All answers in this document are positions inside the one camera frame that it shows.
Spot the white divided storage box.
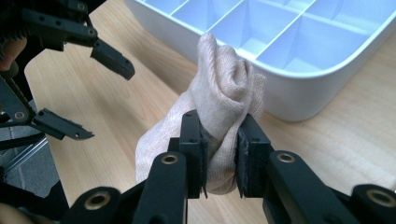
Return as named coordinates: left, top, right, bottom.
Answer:
left=124, top=0, right=396, bottom=122

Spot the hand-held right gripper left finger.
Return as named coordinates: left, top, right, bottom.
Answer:
left=168, top=108, right=209, bottom=200

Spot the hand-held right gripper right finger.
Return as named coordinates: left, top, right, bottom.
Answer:
left=233, top=113, right=276, bottom=199

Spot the aluminium floor rail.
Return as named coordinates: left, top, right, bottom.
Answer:
left=1, top=135, right=50, bottom=175

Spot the beige sock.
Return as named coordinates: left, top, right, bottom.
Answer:
left=134, top=32, right=268, bottom=196

